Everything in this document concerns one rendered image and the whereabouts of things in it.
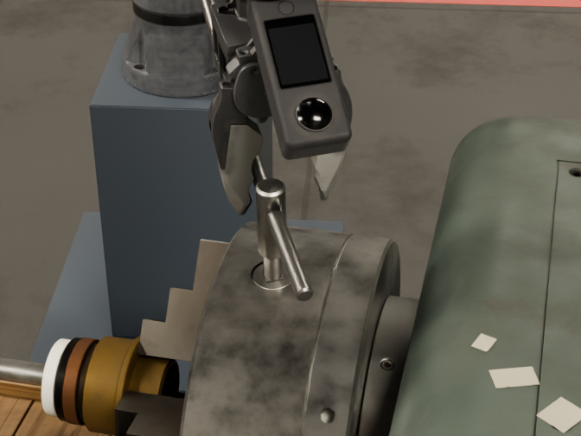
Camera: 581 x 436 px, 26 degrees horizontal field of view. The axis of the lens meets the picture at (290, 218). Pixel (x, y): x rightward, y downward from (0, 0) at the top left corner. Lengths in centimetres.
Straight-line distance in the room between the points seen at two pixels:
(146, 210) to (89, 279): 27
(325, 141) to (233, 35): 13
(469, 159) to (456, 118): 262
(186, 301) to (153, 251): 52
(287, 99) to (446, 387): 22
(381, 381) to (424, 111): 283
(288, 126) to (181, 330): 31
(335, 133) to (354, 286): 17
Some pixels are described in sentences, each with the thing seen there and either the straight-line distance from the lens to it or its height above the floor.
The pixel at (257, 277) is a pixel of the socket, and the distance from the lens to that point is 97.
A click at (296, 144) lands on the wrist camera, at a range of 82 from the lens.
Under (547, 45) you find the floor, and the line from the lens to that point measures 422.
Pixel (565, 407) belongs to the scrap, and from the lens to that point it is 84.
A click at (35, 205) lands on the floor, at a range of 337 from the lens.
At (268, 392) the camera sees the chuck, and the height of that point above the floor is 120.
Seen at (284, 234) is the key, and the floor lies 130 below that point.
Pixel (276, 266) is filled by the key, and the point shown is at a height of 125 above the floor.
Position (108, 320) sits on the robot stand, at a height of 75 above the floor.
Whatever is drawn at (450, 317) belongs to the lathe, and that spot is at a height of 125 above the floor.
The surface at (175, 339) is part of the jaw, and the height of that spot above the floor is 113.
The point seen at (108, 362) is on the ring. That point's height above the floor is 112.
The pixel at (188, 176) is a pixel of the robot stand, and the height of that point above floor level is 101.
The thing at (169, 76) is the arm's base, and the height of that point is 113.
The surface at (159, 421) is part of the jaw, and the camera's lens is 104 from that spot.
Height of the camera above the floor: 181
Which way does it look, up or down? 34 degrees down
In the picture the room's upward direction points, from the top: straight up
